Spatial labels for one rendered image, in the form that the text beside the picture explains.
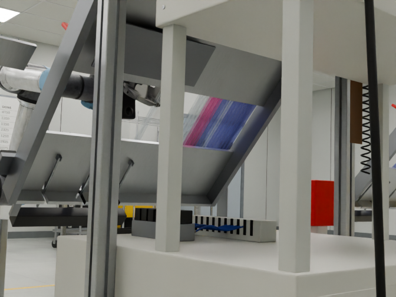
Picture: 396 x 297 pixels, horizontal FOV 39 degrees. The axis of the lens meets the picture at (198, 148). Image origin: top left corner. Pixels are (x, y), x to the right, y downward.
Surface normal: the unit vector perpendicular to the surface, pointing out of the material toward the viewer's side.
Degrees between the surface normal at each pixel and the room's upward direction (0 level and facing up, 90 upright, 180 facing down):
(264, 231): 90
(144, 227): 90
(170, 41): 90
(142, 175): 132
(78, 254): 90
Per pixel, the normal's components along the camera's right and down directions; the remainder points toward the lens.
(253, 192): 0.65, -0.04
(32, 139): -0.76, -0.07
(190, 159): 0.46, 0.64
